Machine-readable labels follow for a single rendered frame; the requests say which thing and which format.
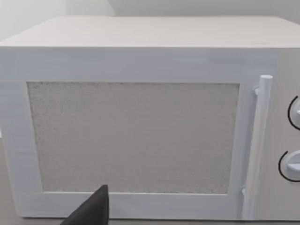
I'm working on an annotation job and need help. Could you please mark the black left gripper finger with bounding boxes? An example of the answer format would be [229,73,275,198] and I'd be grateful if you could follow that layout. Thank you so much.
[60,184,111,225]

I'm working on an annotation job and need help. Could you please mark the pale microwave door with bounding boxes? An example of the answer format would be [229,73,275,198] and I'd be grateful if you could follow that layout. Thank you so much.
[0,48,279,221]

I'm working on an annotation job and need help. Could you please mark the pale microwave oven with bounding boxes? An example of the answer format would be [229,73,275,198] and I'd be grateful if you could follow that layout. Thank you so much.
[0,15,300,221]

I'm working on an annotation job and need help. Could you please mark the pale microwave knob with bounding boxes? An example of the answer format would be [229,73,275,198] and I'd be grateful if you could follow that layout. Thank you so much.
[287,95,300,131]
[278,150,300,182]

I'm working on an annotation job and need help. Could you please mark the pale microwave door handle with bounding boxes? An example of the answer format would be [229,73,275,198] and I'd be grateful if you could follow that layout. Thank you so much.
[240,75,273,220]

